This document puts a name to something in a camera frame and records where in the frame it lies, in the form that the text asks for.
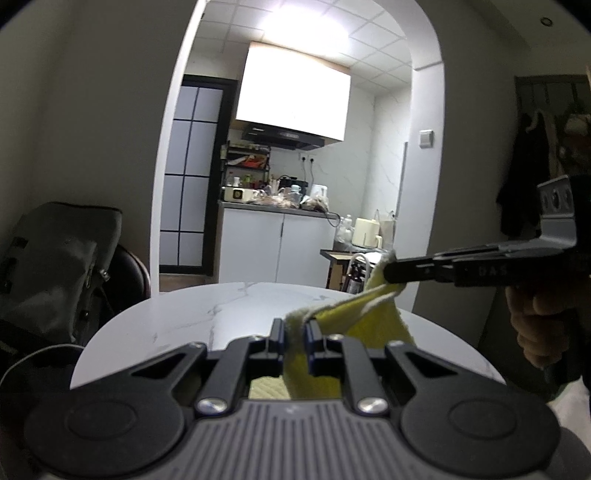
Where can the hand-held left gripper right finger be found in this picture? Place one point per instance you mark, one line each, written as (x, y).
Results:
(310, 344)

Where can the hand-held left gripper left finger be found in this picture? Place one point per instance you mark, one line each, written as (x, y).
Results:
(277, 341)

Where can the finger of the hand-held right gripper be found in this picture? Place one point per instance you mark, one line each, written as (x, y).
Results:
(415, 271)

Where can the yellow towel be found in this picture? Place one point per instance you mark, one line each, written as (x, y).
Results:
(369, 318)

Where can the person's right hand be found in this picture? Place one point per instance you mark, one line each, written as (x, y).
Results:
(535, 323)

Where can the white paper bag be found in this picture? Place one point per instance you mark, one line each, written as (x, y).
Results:
(388, 230)

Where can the dark hanging jacket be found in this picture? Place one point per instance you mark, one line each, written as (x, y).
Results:
(524, 184)

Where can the white base cabinet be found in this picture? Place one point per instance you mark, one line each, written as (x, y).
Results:
(249, 244)

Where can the white kettle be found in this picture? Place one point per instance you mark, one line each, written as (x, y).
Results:
(318, 190)

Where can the cream box appliance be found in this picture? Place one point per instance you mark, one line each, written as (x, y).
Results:
(238, 194)

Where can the brown chair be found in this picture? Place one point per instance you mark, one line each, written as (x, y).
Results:
(131, 281)

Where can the black spice rack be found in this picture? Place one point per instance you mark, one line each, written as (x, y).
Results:
(249, 161)

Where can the black range hood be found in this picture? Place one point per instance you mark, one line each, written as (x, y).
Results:
(281, 136)

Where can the black glass panel door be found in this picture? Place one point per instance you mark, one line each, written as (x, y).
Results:
(189, 147)

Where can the grey bag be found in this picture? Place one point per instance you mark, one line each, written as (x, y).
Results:
(51, 267)

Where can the recessed ceiling light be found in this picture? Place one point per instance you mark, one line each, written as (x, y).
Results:
(546, 21)

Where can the wall switch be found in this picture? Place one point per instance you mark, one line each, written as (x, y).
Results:
(425, 138)

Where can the wall socket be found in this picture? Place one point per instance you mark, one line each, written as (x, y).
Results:
(307, 158)

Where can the white wall cabinet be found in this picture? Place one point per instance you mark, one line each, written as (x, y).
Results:
(291, 92)

